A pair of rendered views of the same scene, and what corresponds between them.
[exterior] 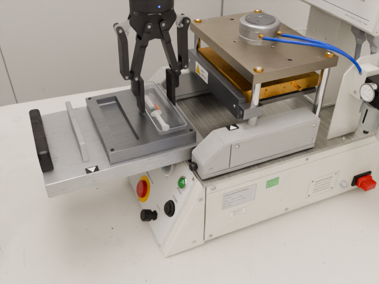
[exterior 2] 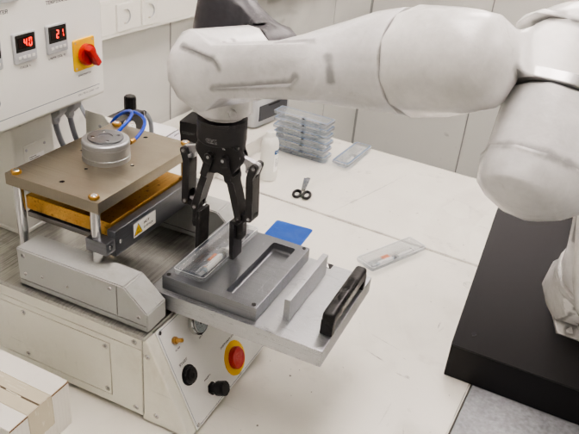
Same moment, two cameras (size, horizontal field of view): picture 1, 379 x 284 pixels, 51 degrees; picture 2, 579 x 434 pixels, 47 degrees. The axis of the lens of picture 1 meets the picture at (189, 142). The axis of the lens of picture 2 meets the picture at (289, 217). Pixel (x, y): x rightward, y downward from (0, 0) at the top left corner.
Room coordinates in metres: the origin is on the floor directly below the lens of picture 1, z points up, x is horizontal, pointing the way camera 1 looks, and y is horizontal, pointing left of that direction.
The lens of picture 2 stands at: (1.24, 0.81, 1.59)
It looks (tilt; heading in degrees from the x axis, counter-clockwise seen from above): 29 degrees down; 226
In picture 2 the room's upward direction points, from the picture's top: 6 degrees clockwise
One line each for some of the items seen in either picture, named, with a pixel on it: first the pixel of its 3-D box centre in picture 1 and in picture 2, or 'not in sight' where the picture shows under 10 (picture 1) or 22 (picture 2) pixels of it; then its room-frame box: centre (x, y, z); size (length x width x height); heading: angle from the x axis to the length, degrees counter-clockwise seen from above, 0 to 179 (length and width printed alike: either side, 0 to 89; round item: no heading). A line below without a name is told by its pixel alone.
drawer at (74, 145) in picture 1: (115, 128); (264, 282); (0.63, 0.15, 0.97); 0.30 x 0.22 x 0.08; 114
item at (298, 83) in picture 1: (257, 58); (111, 179); (0.74, -0.14, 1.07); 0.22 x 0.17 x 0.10; 24
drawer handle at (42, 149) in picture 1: (40, 137); (345, 299); (0.57, 0.27, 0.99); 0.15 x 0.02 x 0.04; 24
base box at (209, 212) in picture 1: (246, 150); (121, 288); (0.73, -0.14, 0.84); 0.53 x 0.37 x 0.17; 114
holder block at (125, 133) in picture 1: (137, 118); (239, 267); (0.65, 0.10, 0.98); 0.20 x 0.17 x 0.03; 24
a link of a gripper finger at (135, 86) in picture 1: (129, 83); (245, 225); (0.64, 0.11, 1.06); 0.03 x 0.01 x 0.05; 114
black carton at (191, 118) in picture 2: not in sight; (194, 128); (0.15, -0.74, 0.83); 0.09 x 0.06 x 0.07; 31
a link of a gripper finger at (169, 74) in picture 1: (170, 87); (202, 226); (0.68, 0.04, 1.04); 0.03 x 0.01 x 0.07; 24
